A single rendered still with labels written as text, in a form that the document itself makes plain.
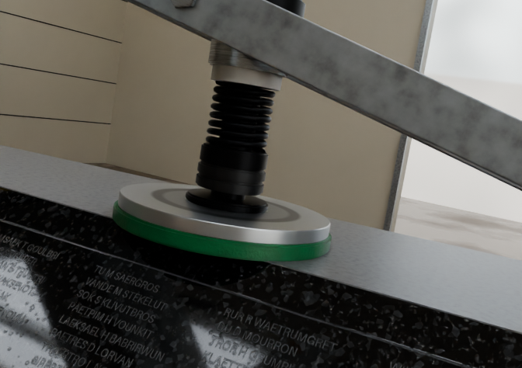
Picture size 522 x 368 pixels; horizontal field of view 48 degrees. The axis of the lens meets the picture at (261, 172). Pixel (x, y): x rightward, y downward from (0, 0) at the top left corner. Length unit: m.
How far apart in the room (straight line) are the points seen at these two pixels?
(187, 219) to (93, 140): 6.96
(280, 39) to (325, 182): 5.48
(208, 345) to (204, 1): 0.29
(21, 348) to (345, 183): 5.46
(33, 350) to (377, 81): 0.37
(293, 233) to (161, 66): 6.68
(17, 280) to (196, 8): 0.30
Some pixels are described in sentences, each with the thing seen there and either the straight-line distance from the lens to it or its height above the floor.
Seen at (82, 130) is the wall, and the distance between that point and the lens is 7.30.
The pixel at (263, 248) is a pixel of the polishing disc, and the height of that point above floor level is 0.83.
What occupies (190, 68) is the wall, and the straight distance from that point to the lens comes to 6.90.
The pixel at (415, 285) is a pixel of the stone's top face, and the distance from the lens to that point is 0.53.
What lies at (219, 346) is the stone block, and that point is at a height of 0.76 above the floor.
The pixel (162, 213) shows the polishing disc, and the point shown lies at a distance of 0.51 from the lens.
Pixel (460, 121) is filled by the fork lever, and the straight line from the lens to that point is 0.53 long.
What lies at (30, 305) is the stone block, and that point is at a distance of 0.57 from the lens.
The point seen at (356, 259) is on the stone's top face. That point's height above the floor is 0.82.
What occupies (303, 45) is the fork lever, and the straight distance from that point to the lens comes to 0.53.
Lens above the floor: 0.95
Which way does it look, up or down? 6 degrees down
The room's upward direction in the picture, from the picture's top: 9 degrees clockwise
